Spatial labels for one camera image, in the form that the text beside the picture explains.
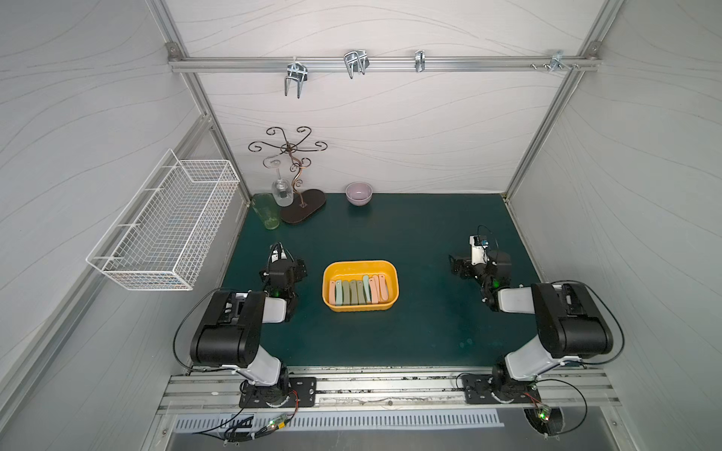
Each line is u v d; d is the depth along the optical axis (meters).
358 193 1.18
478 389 0.73
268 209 1.03
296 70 0.78
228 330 0.46
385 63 0.78
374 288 0.92
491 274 0.75
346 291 0.91
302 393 0.73
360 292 0.91
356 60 0.77
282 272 0.71
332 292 0.91
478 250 0.84
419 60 0.78
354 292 0.91
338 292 0.91
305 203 1.15
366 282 0.93
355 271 0.96
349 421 0.70
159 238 0.69
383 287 0.93
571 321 0.47
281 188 0.93
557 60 0.76
